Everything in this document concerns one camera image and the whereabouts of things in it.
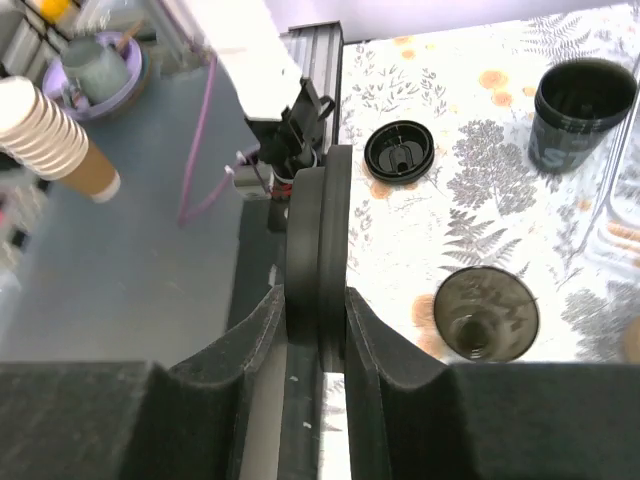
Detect white wire dish rack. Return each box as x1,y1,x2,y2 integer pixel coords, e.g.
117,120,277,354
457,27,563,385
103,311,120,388
583,102,639,275

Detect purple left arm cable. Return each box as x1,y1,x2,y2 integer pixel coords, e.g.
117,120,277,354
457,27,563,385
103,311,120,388
158,0,236,226

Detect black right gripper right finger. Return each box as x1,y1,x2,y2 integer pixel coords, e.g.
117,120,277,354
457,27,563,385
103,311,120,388
345,289,639,479

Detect black mounting rail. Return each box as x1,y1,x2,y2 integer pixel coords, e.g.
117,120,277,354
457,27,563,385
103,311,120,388
227,22,351,480

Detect brown cardboard cup carrier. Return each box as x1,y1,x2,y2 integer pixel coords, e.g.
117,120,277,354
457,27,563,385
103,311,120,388
621,317,640,364

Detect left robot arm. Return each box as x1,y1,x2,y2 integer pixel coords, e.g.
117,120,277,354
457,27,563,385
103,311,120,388
162,1,335,201

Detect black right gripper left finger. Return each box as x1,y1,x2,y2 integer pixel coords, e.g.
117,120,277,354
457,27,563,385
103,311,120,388
1,287,285,479

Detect black takeout coffee cup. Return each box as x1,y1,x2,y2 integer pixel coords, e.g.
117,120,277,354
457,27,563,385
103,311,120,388
528,58,638,175

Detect floral table mat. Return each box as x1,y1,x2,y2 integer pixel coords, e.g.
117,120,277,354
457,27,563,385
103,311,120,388
340,2,639,370

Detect stack of paper cups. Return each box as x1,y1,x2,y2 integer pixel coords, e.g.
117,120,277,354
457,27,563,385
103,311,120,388
1,76,121,203

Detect grey mug on purple saucer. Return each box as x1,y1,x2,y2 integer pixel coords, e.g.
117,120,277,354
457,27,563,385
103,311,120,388
41,32,150,122

